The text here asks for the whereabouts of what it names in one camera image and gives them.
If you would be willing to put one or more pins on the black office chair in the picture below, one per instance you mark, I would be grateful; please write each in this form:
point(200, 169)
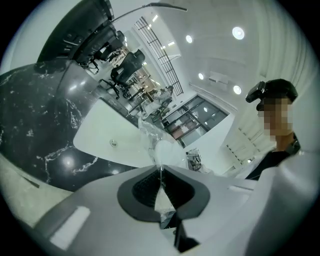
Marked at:
point(130, 65)
point(105, 51)

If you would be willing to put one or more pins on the black curved equipment housing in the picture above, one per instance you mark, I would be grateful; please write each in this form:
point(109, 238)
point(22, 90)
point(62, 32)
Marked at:
point(75, 30)

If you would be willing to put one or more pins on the ceiling air vent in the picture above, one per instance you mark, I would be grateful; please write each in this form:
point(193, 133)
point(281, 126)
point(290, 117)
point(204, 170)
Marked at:
point(218, 78)

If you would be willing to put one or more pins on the black marble table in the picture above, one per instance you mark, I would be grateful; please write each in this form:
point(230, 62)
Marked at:
point(37, 120)

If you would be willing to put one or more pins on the person's body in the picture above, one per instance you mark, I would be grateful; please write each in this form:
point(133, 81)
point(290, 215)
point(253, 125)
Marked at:
point(270, 162)

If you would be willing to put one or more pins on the dark glass partition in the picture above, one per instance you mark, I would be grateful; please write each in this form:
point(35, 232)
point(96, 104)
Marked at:
point(200, 117)

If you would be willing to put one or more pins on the black head-worn camera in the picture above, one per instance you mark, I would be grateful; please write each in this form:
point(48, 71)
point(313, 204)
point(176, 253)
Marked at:
point(255, 92)

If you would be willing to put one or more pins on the round ceiling light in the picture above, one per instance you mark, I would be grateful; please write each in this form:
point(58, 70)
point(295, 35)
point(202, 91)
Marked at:
point(189, 39)
point(237, 89)
point(238, 33)
point(201, 76)

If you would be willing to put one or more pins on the person's left forearm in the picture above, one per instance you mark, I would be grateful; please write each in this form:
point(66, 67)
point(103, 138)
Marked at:
point(287, 200)

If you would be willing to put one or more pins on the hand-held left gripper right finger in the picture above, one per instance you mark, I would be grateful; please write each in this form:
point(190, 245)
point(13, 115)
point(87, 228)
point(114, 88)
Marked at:
point(225, 212)

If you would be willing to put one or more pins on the clear plastic bag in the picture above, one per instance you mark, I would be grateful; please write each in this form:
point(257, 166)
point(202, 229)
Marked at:
point(150, 128)

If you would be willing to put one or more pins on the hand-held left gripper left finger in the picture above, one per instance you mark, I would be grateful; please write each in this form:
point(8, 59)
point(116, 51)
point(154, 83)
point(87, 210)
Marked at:
point(100, 212)

